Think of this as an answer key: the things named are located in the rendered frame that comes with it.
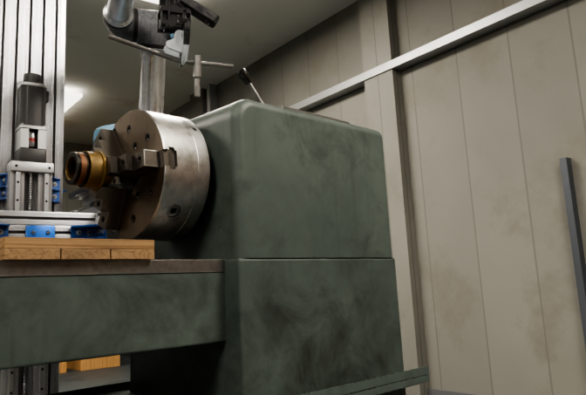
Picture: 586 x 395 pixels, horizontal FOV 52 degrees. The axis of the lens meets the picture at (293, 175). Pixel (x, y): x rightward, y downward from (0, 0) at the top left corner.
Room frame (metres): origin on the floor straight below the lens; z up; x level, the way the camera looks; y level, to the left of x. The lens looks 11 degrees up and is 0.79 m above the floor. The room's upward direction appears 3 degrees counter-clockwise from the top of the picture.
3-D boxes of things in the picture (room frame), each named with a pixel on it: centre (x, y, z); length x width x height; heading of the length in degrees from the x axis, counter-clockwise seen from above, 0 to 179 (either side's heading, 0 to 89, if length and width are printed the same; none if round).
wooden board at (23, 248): (1.28, 0.53, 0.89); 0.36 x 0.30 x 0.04; 45
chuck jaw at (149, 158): (1.34, 0.35, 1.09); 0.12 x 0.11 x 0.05; 45
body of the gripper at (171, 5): (1.53, 0.30, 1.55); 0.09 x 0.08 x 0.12; 111
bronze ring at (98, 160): (1.35, 0.46, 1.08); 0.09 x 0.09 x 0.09; 45
